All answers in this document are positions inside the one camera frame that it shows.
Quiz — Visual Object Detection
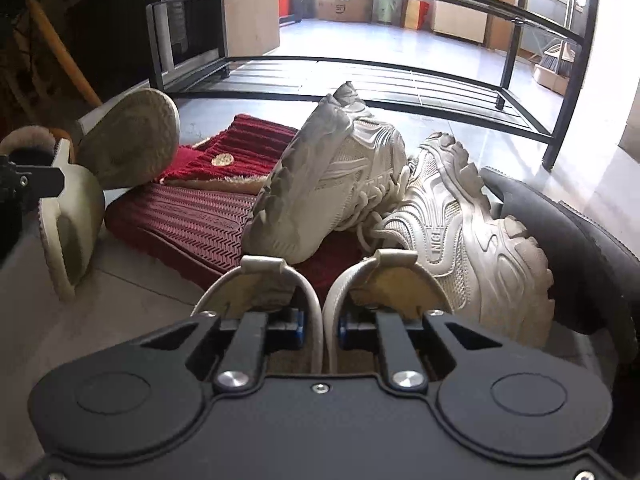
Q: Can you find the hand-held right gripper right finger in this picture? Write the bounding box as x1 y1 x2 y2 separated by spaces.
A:
337 310 503 393

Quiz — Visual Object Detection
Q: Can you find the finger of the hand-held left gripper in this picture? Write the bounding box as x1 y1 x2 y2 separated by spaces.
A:
0 155 66 198

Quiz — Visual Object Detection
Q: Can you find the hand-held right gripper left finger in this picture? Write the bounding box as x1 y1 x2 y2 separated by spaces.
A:
140 310 307 393

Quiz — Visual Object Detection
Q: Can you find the black metal shoe rack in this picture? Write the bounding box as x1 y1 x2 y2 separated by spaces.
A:
142 0 601 171

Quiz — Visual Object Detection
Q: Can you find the brown furry slipper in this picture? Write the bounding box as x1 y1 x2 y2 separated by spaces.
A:
0 125 76 161

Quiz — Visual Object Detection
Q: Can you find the cream slide slipper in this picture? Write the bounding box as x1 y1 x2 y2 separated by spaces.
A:
39 139 107 302
77 87 182 191

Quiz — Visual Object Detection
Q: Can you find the wooden chair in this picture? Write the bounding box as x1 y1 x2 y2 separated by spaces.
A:
0 0 103 106

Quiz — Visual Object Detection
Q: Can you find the white chunky sneaker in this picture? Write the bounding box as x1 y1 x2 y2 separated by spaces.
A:
370 132 556 348
242 81 413 264

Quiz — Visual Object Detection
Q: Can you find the dark red cloth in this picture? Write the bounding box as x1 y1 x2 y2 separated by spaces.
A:
105 183 361 301

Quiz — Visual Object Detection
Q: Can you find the dark cabinet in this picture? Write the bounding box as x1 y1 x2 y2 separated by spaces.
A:
65 0 226 93

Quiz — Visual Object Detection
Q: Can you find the red knit slipper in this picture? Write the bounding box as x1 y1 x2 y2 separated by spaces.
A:
159 114 301 196

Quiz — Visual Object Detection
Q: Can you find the tan wooden cabinet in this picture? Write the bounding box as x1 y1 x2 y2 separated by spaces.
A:
225 0 281 56
432 0 521 51

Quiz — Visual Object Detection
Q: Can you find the small cardboard box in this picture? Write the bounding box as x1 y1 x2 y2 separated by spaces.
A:
532 62 571 96

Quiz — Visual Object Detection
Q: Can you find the yellow and red box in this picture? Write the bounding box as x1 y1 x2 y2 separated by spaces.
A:
405 0 433 31

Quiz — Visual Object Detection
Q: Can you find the brown cardboard box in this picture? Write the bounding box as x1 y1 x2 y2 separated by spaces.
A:
317 0 373 23

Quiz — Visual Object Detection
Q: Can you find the broom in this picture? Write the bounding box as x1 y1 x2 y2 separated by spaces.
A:
542 0 578 75

